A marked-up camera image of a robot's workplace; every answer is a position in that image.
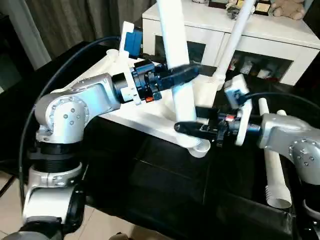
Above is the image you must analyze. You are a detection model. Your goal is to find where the white plastic table top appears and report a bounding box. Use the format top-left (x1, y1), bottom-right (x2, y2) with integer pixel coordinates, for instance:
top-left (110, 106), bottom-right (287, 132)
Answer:
top-left (98, 48), bottom-right (211, 159)

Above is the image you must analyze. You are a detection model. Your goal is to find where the black mat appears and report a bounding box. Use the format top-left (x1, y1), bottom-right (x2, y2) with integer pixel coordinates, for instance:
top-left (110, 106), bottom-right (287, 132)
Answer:
top-left (0, 41), bottom-right (320, 240)

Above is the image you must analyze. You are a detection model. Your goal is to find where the dark object on cabinet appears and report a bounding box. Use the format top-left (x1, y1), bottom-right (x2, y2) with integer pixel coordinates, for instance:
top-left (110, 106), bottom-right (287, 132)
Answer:
top-left (226, 2), bottom-right (242, 20)

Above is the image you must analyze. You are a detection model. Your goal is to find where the white cabinet with glass doors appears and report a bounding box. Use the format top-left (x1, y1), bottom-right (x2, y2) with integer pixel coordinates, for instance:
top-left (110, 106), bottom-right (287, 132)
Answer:
top-left (141, 0), bottom-right (320, 86)

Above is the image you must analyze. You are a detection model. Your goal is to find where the small yellow black box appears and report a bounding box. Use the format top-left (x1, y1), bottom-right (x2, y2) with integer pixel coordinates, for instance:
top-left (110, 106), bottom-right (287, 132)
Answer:
top-left (254, 0), bottom-right (273, 16)

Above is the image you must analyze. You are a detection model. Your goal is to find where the brown plush toy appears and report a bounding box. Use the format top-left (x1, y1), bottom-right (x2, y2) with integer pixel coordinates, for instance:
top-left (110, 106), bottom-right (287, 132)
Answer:
top-left (271, 0), bottom-right (306, 21)

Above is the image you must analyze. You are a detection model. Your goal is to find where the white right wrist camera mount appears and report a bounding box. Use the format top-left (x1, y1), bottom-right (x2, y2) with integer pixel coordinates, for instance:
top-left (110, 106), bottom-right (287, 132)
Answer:
top-left (223, 73), bottom-right (254, 146)

